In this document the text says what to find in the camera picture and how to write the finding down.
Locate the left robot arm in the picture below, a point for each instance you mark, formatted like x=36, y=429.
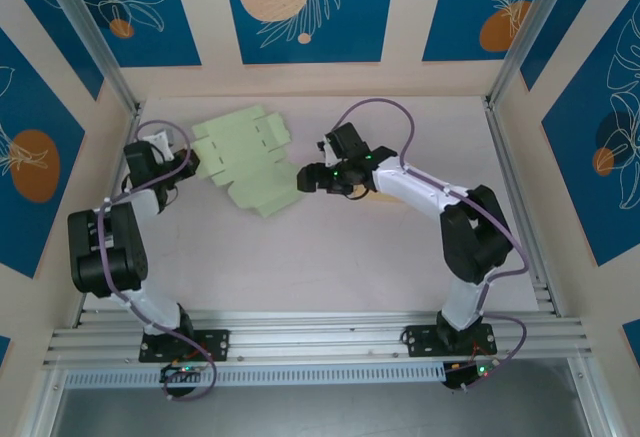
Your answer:
x=107, y=257

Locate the aluminium mounting rails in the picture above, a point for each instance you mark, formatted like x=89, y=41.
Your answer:
x=310, y=337

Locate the tan wooden block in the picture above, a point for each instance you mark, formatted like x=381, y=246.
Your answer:
x=385, y=198

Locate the grey metal sheet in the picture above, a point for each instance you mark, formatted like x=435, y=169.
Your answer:
x=325, y=414

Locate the aluminium table side rail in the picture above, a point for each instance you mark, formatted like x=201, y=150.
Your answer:
x=133, y=124
x=505, y=157

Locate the green paper box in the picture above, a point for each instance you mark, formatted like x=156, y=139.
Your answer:
x=245, y=157

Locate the aluminium frame bar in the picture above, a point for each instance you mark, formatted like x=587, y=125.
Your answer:
x=595, y=407
x=40, y=407

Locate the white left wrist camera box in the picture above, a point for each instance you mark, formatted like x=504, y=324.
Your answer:
x=161, y=139

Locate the aluminium corner post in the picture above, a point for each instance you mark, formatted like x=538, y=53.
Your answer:
x=532, y=32
x=90, y=32

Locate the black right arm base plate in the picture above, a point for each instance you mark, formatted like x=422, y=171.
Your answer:
x=417, y=339

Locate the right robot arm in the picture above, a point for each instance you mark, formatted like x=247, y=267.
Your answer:
x=415, y=189

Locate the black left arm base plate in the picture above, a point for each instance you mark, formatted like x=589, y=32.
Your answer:
x=220, y=344

